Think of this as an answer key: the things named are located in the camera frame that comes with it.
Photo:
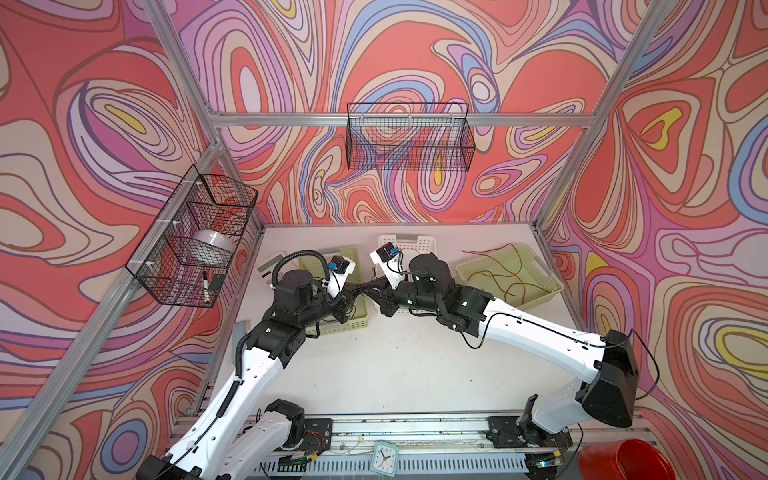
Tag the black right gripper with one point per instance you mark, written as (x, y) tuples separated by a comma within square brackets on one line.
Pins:
[(385, 301)]

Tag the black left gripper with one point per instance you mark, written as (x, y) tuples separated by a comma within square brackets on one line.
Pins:
[(343, 302)]

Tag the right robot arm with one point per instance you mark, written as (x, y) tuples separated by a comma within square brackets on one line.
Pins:
[(604, 368)]

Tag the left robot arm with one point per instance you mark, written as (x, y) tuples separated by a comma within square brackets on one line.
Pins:
[(307, 288)]

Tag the small green perforated basket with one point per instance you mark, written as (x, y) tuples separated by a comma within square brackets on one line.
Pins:
[(357, 313)]

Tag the white perforated basket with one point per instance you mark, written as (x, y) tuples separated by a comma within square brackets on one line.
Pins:
[(411, 245)]

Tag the white desk calculator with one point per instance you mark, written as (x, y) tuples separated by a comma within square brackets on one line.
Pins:
[(266, 267)]

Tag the large green perforated basket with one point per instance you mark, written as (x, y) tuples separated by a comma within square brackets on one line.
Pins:
[(513, 273)]

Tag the small green alarm clock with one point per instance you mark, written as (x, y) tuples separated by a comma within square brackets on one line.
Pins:
[(384, 459)]

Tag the red bucket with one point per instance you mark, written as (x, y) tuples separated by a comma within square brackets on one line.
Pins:
[(624, 460)]

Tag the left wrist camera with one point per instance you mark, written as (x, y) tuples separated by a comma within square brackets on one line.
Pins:
[(340, 269)]

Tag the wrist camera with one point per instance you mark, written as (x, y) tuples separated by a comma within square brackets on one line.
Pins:
[(389, 258), (340, 269)]

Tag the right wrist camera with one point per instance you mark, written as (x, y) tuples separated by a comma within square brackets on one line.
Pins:
[(389, 258)]

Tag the black wire basket back wall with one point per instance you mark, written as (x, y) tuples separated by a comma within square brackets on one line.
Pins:
[(409, 136)]

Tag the black wire basket wall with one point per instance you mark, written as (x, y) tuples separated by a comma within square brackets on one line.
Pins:
[(200, 228), (409, 136)]

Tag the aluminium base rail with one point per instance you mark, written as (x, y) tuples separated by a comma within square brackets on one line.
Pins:
[(445, 443)]

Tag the black wire basket left wall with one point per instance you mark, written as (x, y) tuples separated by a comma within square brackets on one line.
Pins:
[(200, 228)]

